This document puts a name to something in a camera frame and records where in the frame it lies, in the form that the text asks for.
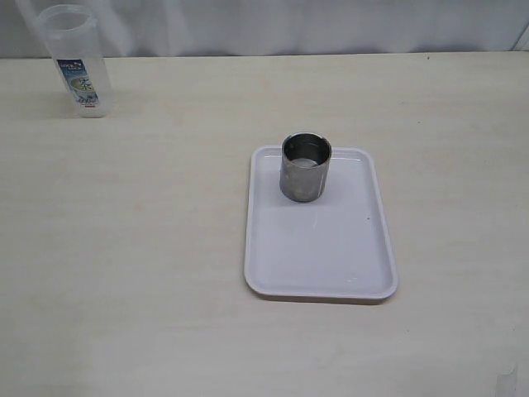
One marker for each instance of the stainless steel cup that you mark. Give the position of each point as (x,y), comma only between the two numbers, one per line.
(305,161)

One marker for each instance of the white rectangular plastic tray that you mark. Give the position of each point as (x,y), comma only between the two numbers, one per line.
(336,247)

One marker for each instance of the white backdrop curtain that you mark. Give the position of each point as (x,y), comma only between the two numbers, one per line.
(200,28)

